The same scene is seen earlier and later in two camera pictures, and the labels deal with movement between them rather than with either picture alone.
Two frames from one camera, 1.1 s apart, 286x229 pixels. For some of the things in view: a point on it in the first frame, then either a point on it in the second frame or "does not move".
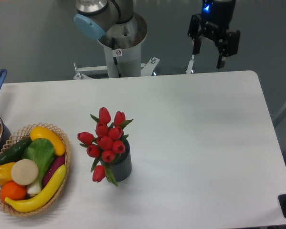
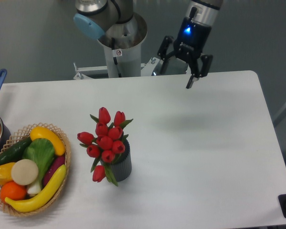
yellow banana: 37,201 does not move
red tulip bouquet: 106,146 does not move
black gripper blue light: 216,19 -> 189,45
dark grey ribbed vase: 122,168 does not move
